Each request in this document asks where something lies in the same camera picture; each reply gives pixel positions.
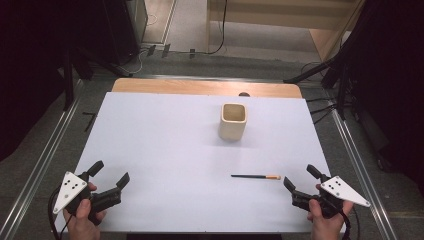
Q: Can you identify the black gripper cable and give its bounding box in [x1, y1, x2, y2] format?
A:
[47, 188, 73, 240]
[339, 206, 362, 240]

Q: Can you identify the black floor cable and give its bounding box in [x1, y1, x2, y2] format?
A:
[173, 0, 230, 56]

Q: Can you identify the dark cabinet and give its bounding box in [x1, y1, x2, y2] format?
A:
[101, 0, 149, 66]

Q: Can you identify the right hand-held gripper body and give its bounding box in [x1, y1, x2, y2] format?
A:
[291, 173, 372, 220]

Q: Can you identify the person's right hand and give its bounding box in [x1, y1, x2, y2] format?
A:
[306, 183, 354, 240]

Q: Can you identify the black metal stand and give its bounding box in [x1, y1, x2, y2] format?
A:
[60, 45, 135, 112]
[282, 54, 353, 122]

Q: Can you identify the wooden platform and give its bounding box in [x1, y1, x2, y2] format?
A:
[205, 0, 366, 63]

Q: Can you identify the aluminium floor rail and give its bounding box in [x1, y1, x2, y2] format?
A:
[0, 79, 85, 240]
[325, 96, 399, 240]

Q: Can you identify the dark pencil with orange end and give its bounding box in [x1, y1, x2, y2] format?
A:
[230, 173, 282, 181]

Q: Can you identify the person's left hand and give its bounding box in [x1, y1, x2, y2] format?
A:
[62, 182, 108, 240]

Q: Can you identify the white table sheet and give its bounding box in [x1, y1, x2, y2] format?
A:
[54, 91, 347, 234]

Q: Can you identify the black curtain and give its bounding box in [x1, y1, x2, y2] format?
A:
[338, 0, 424, 194]
[0, 0, 113, 163]

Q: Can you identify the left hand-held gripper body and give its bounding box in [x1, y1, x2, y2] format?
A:
[52, 170, 123, 225]

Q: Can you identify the beige square pen holder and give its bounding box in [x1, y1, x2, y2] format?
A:
[217, 102, 249, 142]

